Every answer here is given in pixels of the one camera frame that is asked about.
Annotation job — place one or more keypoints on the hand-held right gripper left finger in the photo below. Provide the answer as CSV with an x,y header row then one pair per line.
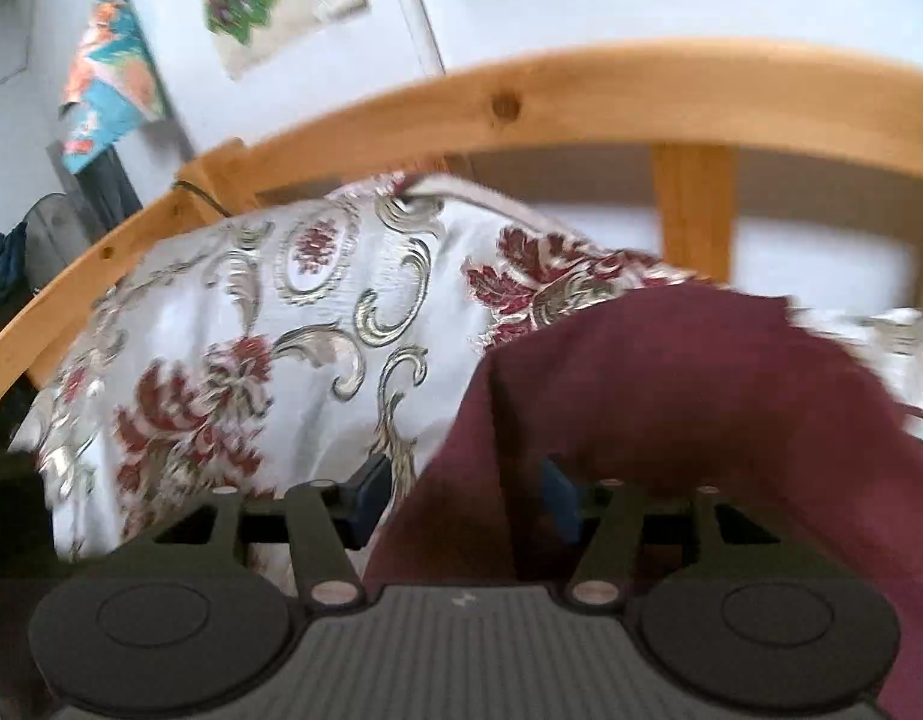
x,y
370,499

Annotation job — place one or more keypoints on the blue cloth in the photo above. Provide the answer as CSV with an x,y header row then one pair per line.
x,y
0,270

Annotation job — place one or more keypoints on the black hanging garment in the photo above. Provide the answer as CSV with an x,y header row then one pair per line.
x,y
109,191

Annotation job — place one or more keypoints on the white floral bedspread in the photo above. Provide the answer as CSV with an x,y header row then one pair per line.
x,y
206,300

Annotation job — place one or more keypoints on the colourful wall poster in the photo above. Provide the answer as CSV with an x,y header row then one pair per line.
x,y
112,75

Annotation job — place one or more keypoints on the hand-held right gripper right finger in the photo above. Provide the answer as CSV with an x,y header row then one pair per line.
x,y
562,502

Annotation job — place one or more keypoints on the maroon cloth garment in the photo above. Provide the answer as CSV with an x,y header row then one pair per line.
x,y
656,390

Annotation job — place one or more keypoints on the grey bag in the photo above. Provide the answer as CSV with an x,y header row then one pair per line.
x,y
56,236

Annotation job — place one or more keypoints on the wooden bed frame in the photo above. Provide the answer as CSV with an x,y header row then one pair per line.
x,y
581,97

